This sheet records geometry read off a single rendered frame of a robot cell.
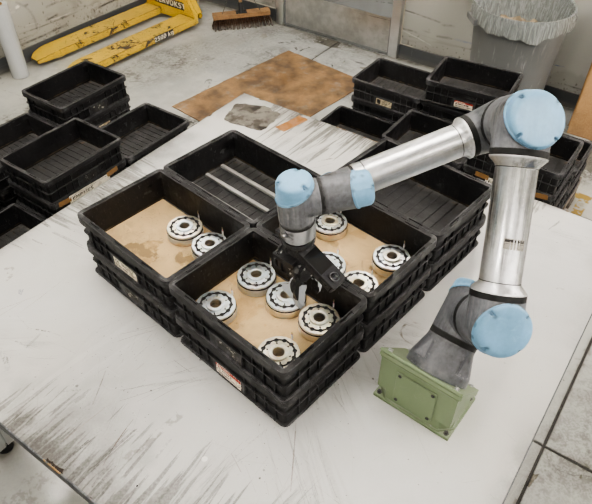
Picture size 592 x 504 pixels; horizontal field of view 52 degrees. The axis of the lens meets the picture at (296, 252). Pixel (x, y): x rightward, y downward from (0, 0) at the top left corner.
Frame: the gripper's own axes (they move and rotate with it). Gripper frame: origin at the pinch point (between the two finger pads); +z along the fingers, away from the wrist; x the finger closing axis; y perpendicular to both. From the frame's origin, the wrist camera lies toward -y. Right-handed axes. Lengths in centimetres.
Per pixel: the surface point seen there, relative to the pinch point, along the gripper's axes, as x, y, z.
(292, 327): 2.6, 4.6, 12.8
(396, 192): -60, 18, 19
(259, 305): 3.0, 15.9, 12.8
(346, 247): -29.1, 13.3, 16.1
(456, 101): -167, 59, 61
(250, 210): -22, 45, 16
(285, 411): 18.8, -7.7, 17.7
